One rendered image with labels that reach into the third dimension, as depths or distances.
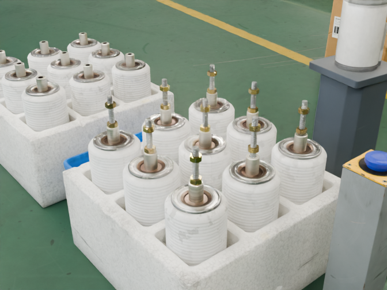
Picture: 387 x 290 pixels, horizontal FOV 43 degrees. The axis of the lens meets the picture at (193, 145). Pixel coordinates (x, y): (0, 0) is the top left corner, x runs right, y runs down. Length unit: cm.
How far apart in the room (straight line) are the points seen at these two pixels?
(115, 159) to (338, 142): 53
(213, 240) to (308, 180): 22
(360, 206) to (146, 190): 32
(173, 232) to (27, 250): 43
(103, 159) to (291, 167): 33
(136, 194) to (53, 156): 38
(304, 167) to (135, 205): 29
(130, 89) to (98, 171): 38
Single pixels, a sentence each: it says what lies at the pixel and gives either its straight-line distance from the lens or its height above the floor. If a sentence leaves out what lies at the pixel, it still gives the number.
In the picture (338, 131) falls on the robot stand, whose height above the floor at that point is 17.
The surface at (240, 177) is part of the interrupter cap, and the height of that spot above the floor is 25.
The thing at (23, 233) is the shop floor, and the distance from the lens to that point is 114.
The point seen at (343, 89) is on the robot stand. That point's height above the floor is 27.
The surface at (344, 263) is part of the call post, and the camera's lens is 82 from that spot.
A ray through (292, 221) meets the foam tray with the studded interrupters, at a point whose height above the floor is 18.
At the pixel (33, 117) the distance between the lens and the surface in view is 116.
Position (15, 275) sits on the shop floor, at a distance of 105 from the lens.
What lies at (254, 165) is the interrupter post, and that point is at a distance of 80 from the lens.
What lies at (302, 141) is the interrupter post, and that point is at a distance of 87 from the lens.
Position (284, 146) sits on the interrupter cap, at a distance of 89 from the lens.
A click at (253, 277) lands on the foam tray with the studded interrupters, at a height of 12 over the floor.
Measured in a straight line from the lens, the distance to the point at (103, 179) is 91.
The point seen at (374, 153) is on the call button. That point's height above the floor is 33.
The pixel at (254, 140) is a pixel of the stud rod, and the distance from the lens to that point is 78.
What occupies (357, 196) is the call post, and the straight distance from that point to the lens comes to 75.
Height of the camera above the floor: 69
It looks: 29 degrees down
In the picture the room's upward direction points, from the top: 1 degrees counter-clockwise
